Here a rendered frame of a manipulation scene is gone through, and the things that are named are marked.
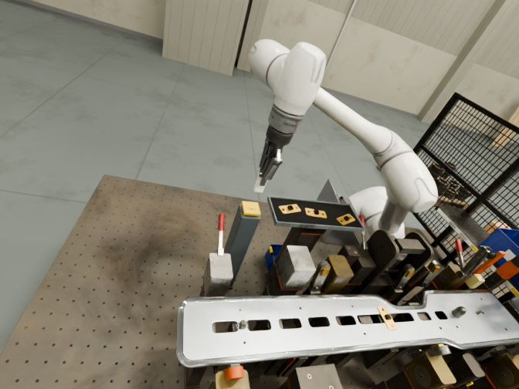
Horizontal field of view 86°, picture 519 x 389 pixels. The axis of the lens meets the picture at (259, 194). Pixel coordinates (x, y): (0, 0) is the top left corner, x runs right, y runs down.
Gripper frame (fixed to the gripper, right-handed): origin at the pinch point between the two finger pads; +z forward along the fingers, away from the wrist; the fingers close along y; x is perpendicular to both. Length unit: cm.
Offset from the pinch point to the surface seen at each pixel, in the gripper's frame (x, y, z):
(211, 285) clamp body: -12.6, 21.3, 25.6
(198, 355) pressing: -17, 40, 27
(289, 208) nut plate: 14.2, -0.4, 10.4
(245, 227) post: -0.8, 3.3, 17.6
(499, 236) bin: 131, 2, 14
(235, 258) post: -0.4, 3.3, 35.4
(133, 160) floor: -60, -182, 127
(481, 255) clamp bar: 94, 19, 9
